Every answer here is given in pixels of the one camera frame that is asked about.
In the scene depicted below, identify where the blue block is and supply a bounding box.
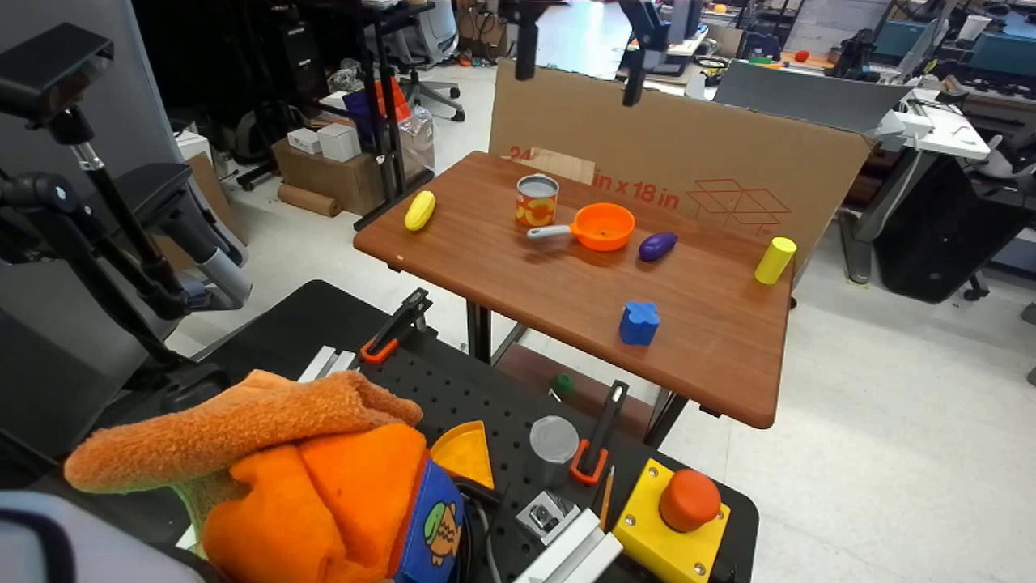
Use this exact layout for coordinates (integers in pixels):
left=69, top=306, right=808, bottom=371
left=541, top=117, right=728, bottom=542
left=618, top=297, right=664, bottom=350

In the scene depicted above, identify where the yellow cylinder block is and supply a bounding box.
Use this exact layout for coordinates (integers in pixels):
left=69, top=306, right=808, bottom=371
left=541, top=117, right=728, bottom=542
left=750, top=235, right=803, bottom=289

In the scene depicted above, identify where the black office chair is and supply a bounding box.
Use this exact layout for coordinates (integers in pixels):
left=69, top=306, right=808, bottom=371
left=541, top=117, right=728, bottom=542
left=367, top=0, right=468, bottom=122

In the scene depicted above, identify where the brown cardboard board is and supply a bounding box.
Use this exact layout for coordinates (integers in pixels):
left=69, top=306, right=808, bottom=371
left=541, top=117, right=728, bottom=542
left=487, top=60, right=874, bottom=285

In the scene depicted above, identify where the orange label tin can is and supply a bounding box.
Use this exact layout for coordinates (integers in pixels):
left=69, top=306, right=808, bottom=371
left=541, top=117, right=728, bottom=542
left=510, top=171, right=562, bottom=235

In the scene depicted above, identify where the orange toy pan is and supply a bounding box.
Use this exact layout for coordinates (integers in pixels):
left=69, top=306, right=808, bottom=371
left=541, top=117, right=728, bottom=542
left=523, top=202, right=637, bottom=255

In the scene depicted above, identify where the gray divider panel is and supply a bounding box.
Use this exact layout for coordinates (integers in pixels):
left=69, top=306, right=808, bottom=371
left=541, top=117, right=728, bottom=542
left=711, top=60, right=916, bottom=138

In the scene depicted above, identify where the purple toy eggplant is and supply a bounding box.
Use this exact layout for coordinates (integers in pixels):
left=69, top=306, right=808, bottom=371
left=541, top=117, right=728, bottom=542
left=635, top=231, right=679, bottom=267

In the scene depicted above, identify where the yellow toy corn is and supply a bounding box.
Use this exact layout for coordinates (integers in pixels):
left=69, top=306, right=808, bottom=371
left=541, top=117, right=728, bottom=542
left=400, top=187, right=439, bottom=236

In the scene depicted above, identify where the white small box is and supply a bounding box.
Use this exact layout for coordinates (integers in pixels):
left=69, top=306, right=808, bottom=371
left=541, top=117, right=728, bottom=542
left=285, top=120, right=367, bottom=167

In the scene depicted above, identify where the brown cardboard box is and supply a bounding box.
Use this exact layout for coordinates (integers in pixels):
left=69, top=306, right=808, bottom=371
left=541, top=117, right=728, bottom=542
left=269, top=136, right=404, bottom=217

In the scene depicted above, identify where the brown cardboard tube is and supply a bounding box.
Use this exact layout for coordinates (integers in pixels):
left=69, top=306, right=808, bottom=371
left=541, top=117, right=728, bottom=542
left=274, top=179, right=344, bottom=219

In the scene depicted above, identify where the white office desk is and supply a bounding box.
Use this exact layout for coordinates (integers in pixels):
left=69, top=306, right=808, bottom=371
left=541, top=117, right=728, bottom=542
left=840, top=92, right=993, bottom=285

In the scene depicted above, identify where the black bag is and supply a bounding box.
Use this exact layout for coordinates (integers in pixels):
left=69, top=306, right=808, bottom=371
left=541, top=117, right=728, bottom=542
left=872, top=157, right=1033, bottom=306

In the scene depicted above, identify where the aluminium extrusion bar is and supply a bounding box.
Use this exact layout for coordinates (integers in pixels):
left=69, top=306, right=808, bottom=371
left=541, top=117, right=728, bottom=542
left=510, top=510, right=628, bottom=583
left=294, top=344, right=364, bottom=387

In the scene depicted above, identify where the gray round cylinder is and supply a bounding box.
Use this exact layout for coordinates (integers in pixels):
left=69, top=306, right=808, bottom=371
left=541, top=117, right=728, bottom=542
left=527, top=414, right=584, bottom=468

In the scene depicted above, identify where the yellow orange wedge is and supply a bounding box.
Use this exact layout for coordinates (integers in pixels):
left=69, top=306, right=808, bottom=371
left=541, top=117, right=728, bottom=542
left=428, top=419, right=499, bottom=494

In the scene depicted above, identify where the orange pencil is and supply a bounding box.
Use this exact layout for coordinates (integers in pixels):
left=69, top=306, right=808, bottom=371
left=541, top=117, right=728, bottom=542
left=598, top=462, right=618, bottom=530

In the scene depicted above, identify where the red emergency stop button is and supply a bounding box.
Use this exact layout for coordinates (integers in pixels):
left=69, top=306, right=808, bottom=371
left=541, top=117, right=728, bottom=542
left=657, top=468, right=725, bottom=534

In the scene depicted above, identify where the white marker tag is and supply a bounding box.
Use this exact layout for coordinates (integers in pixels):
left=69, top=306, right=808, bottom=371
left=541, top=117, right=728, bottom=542
left=514, top=490, right=584, bottom=547

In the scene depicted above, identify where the orange fuzzy towel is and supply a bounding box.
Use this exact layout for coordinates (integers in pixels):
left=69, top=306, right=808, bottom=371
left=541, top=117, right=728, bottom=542
left=60, top=367, right=428, bottom=498

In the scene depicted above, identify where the yellow emergency stop box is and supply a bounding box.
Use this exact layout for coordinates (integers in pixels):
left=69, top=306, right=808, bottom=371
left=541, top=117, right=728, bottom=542
left=609, top=458, right=736, bottom=583

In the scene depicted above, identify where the orange plush cushion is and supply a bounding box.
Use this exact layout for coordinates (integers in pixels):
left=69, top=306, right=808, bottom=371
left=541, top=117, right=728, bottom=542
left=202, top=420, right=435, bottom=583

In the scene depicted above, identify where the white blurry object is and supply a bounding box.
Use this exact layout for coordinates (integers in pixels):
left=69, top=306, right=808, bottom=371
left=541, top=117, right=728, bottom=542
left=0, top=490, right=208, bottom=583

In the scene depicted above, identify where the black clamp orange handle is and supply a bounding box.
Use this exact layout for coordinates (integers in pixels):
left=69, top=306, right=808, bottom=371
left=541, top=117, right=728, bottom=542
left=567, top=375, right=632, bottom=490
left=356, top=285, right=436, bottom=371

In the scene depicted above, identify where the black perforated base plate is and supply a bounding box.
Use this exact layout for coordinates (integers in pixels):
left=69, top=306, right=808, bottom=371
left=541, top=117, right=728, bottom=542
left=41, top=278, right=760, bottom=583

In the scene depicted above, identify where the black camera on stand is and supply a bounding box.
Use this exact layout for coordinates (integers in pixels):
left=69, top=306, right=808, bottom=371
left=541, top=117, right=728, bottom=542
left=0, top=24, right=116, bottom=122

